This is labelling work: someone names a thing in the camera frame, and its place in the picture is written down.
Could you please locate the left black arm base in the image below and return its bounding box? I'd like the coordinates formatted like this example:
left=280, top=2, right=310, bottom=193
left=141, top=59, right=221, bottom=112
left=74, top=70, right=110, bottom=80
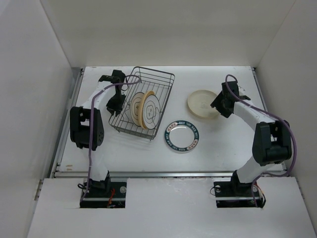
left=77, top=181, right=127, bottom=209

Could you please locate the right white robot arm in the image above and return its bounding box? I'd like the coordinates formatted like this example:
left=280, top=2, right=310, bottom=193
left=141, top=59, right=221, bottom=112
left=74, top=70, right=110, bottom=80
left=211, top=81, right=292, bottom=197

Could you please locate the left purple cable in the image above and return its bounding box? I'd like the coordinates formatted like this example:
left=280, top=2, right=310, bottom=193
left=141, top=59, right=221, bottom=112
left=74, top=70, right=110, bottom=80
left=81, top=75, right=142, bottom=201

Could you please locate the cream plate green ring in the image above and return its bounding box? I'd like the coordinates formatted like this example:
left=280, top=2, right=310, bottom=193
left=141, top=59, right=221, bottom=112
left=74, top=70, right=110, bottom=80
left=130, top=92, right=146, bottom=126

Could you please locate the purple cable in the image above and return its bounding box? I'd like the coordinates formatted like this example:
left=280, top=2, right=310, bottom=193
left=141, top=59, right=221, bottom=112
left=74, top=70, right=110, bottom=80
left=224, top=74, right=298, bottom=206
left=81, top=75, right=142, bottom=201

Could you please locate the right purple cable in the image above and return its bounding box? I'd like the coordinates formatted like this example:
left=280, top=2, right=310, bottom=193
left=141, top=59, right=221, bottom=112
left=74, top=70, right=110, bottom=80
left=224, top=74, right=298, bottom=206

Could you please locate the plain cream plate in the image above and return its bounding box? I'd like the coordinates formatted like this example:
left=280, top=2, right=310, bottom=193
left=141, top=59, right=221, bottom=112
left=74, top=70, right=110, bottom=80
left=187, top=90, right=219, bottom=119

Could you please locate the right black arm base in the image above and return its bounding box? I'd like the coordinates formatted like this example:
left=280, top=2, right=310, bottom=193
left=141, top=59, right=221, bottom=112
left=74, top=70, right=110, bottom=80
left=212, top=180, right=266, bottom=208

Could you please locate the aluminium table rail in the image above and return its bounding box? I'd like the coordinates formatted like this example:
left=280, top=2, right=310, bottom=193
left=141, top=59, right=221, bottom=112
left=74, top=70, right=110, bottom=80
left=49, top=68, right=290, bottom=179

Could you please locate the grey wire dish rack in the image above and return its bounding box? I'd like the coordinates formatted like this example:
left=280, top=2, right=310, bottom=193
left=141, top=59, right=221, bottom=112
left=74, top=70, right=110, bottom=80
left=108, top=66, right=175, bottom=140

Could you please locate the yellow-backed white plate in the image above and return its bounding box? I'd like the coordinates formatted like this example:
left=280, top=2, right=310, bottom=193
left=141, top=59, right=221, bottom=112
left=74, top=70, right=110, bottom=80
left=138, top=91, right=160, bottom=129

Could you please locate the white plate green lettered rim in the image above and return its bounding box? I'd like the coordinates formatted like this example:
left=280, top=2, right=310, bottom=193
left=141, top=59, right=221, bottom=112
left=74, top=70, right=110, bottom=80
left=164, top=120, right=200, bottom=153

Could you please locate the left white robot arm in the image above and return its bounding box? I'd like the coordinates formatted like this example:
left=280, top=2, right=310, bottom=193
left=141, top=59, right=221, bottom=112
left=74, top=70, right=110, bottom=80
left=70, top=70, right=126, bottom=198

